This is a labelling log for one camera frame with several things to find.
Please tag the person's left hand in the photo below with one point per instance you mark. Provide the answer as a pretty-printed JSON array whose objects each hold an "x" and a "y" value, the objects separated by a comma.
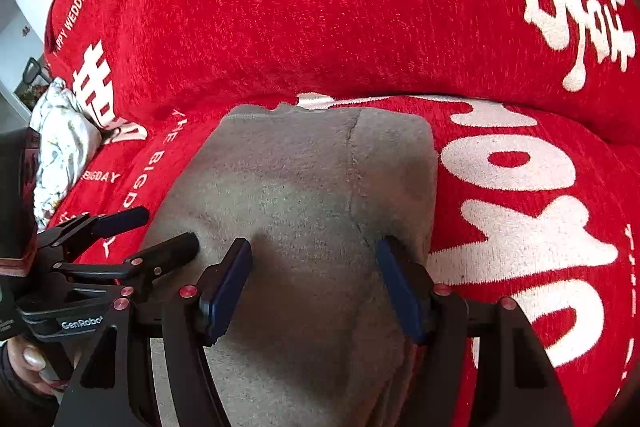
[{"x": 32, "y": 357}]

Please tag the red printed sofa cover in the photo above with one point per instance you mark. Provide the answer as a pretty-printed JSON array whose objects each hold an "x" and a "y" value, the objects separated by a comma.
[{"x": 325, "y": 7}]

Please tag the grey knit sweater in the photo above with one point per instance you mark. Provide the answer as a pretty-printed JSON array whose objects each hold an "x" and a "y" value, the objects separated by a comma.
[{"x": 310, "y": 207}]

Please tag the black framed object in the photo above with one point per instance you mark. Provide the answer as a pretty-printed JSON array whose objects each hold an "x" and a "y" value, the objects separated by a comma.
[{"x": 31, "y": 74}]

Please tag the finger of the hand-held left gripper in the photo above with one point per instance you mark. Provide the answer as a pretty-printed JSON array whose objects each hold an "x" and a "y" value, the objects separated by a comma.
[
  {"x": 175, "y": 247},
  {"x": 120, "y": 219}
]

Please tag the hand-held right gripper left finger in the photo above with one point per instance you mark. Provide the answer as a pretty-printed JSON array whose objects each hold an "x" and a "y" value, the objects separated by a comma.
[{"x": 227, "y": 297}]

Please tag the white patterned cloth at left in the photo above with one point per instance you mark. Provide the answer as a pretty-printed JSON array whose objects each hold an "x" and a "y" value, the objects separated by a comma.
[{"x": 60, "y": 142}]

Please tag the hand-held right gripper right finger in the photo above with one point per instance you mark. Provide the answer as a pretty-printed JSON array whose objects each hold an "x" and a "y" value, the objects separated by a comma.
[{"x": 400, "y": 292}]

